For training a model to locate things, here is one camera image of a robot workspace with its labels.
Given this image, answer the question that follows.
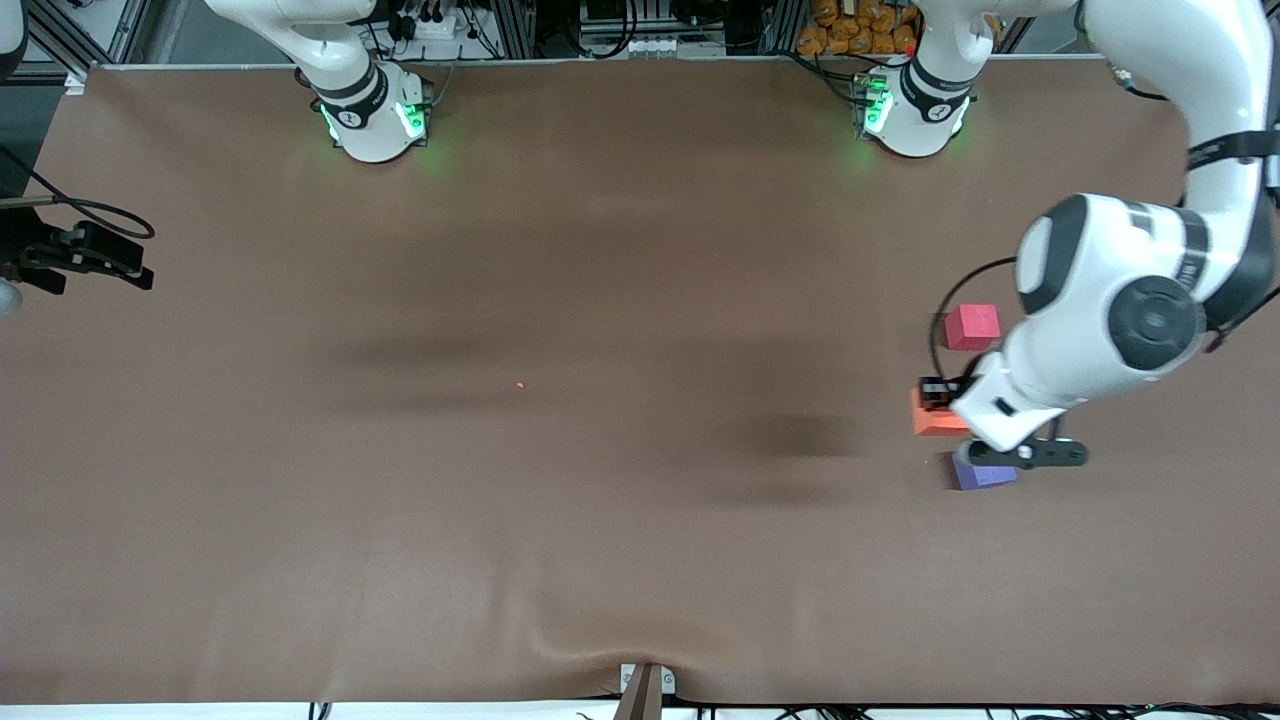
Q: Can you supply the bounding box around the orange foam block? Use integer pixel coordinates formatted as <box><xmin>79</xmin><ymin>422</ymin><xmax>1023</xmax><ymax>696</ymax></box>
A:
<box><xmin>909</xmin><ymin>388</ymin><xmax>973</xmax><ymax>439</ymax></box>

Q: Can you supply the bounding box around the purple foam block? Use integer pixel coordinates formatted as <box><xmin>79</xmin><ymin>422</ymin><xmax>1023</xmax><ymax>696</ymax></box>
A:
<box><xmin>950</xmin><ymin>447</ymin><xmax>1019</xmax><ymax>492</ymax></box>

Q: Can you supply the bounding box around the red foam block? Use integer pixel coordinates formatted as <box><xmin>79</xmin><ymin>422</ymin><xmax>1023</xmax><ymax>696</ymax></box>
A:
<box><xmin>944</xmin><ymin>304</ymin><xmax>1001</xmax><ymax>352</ymax></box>

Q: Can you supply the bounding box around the brown table cover sheet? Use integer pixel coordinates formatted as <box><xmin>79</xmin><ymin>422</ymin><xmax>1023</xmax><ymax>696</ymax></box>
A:
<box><xmin>0</xmin><ymin>55</ymin><xmax>1280</xmax><ymax>707</ymax></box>

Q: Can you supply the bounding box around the pile of orange pieces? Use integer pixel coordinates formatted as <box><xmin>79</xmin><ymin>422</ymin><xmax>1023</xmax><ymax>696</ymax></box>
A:
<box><xmin>797</xmin><ymin>0</ymin><xmax>1002</xmax><ymax>58</ymax></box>

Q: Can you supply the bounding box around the white power strip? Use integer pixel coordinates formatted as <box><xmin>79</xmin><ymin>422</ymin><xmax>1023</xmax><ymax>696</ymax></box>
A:
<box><xmin>398</xmin><ymin>8</ymin><xmax>472</xmax><ymax>43</ymax></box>

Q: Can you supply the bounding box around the white connector row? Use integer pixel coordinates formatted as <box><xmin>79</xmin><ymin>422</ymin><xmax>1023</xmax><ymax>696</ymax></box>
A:
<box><xmin>588</xmin><ymin>35</ymin><xmax>682</xmax><ymax>58</ymax></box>

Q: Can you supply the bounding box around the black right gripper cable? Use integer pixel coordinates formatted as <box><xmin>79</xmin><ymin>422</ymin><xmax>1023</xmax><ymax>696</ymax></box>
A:
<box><xmin>0</xmin><ymin>143</ymin><xmax>157</xmax><ymax>242</ymax></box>

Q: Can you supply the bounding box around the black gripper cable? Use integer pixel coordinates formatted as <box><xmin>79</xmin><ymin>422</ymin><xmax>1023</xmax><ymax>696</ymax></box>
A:
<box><xmin>0</xmin><ymin>143</ymin><xmax>157</xmax><ymax>242</ymax></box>
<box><xmin>927</xmin><ymin>256</ymin><xmax>1020</xmax><ymax>387</ymax></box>

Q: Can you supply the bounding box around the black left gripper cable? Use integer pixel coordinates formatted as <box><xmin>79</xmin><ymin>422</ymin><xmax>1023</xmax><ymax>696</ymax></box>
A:
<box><xmin>927</xmin><ymin>256</ymin><xmax>1020</xmax><ymax>387</ymax></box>

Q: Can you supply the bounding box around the diagonal aluminium frame bar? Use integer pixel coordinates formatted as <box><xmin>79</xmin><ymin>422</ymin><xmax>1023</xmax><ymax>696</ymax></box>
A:
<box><xmin>22</xmin><ymin>0</ymin><xmax>93</xmax><ymax>83</ymax></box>

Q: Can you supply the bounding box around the aluminium frame post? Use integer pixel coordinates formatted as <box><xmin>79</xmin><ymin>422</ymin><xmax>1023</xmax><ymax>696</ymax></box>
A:
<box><xmin>497</xmin><ymin>0</ymin><xmax>537</xmax><ymax>59</ymax></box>
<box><xmin>770</xmin><ymin>0</ymin><xmax>807</xmax><ymax>56</ymax></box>
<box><xmin>100</xmin><ymin>0</ymin><xmax>153</xmax><ymax>64</ymax></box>

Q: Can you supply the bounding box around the grey metal clamp bracket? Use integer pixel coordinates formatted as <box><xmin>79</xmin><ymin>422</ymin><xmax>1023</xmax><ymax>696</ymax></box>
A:
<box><xmin>619</xmin><ymin>662</ymin><xmax>677</xmax><ymax>697</ymax></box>

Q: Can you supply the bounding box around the brown camera pole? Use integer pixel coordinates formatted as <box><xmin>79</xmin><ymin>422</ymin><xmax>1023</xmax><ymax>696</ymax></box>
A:
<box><xmin>612</xmin><ymin>665</ymin><xmax>664</xmax><ymax>720</ymax></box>

